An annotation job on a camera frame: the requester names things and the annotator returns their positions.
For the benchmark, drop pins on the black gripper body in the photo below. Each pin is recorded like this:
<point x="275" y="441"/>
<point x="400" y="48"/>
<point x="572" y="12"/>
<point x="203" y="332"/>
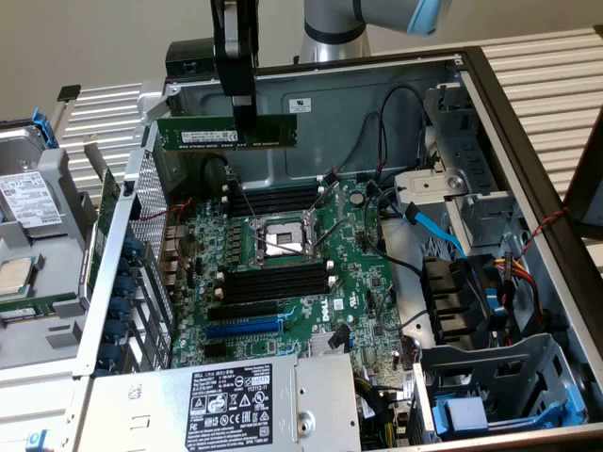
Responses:
<point x="249" y="28"/>

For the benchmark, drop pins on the green RAM stick white label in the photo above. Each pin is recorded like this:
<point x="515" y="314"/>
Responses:
<point x="198" y="136"/>
<point x="19" y="313"/>

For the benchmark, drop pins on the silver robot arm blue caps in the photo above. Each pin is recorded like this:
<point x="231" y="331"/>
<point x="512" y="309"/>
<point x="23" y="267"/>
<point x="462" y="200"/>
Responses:
<point x="330" y="33"/>

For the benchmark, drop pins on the black box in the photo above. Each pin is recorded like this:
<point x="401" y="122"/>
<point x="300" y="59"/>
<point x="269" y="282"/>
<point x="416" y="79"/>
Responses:
<point x="188" y="56"/>

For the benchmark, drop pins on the thin metal locking lever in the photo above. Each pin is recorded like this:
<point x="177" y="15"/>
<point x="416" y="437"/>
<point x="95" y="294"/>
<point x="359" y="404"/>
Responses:
<point x="245" y="198"/>
<point x="330" y="233"/>

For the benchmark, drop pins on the CPU socket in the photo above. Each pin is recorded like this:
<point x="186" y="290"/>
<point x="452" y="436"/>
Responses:
<point x="282" y="235"/>

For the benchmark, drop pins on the silver socket cover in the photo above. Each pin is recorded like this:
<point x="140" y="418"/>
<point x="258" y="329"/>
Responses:
<point x="313" y="220"/>

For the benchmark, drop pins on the open grey PC case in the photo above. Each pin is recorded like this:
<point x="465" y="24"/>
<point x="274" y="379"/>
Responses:
<point x="358" y="80"/>

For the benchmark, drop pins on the round coin battery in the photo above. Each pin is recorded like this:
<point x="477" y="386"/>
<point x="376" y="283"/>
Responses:
<point x="358" y="198"/>

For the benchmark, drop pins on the blue card retainer clip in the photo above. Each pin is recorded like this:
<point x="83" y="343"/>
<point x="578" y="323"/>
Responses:
<point x="120" y="307"/>
<point x="124" y="266"/>
<point x="101" y="373"/>
<point x="134" y="247"/>
<point x="109" y="354"/>
<point x="115" y="329"/>
<point x="126" y="285"/>

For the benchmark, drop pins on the small black block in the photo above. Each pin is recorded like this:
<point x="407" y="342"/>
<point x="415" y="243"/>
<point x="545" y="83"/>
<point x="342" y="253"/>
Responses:
<point x="69" y="92"/>

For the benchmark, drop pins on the long black expansion slot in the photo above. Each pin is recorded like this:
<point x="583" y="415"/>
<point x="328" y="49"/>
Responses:
<point x="242" y="311"/>

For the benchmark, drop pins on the grey parts rack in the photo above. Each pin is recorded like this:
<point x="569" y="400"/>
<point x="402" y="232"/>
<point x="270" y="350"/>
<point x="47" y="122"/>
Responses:
<point x="61" y="169"/>

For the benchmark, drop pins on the green Dell motherboard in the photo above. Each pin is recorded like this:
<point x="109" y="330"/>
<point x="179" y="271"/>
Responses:
<point x="372" y="282"/>

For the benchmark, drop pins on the blue expansion slot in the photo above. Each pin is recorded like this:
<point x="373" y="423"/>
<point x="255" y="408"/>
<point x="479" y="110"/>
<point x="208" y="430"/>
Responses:
<point x="242" y="328"/>

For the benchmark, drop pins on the tall silver drive bay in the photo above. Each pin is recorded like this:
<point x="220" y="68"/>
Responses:
<point x="464" y="150"/>

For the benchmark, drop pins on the short black expansion slot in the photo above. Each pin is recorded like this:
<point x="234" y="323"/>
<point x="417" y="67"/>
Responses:
<point x="215" y="350"/>

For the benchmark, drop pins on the hard disk white label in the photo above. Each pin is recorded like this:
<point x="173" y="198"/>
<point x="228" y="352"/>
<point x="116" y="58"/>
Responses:
<point x="28" y="198"/>

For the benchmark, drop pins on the silver chipset heatsink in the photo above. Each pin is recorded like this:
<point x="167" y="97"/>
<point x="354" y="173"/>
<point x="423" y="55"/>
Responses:
<point x="320" y="346"/>

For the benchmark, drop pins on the black plastic fan shroud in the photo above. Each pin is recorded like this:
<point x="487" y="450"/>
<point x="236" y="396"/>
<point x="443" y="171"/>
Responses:
<point x="447" y="292"/>

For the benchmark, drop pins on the silver CPU chip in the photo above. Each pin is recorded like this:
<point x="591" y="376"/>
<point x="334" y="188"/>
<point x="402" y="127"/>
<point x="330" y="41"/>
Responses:
<point x="14" y="275"/>

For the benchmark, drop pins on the silver power supply black label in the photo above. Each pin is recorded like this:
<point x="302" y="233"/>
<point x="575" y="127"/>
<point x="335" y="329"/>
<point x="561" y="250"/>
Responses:
<point x="141" y="400"/>

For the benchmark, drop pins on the blue plastic latch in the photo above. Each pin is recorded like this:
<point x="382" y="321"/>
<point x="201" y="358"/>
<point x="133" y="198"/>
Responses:
<point x="497" y="306"/>

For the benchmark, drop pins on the grey disk bay cage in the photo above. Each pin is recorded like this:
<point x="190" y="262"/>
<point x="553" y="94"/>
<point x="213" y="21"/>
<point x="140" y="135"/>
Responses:
<point x="471" y="362"/>

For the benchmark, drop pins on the dark framed panel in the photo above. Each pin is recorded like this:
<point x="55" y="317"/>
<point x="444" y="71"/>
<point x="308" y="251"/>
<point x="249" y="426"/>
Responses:
<point x="577" y="188"/>

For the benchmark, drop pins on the blue disk caddy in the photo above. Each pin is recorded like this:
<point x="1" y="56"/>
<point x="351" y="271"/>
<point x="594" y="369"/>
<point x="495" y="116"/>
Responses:
<point x="466" y="414"/>

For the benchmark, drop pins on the small blue clip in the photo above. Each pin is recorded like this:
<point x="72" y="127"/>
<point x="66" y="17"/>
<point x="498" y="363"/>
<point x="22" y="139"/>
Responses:
<point x="37" y="442"/>

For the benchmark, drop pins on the silver corner bracket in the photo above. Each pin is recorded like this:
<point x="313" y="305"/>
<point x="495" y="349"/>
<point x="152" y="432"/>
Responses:
<point x="151" y="99"/>

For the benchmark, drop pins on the green graphics card silver bracket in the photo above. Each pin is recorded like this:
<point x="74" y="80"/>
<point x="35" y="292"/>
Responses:
<point x="109" y="198"/>

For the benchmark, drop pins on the silver drive bay bracket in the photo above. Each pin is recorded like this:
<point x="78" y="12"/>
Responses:
<point x="424" y="186"/>

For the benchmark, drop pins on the blue plastic disk rail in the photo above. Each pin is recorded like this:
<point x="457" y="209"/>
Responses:
<point x="44" y="129"/>

